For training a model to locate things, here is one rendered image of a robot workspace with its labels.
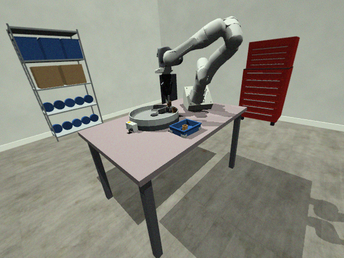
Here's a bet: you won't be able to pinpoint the blue crate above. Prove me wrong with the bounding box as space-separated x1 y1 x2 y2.
169 119 202 138

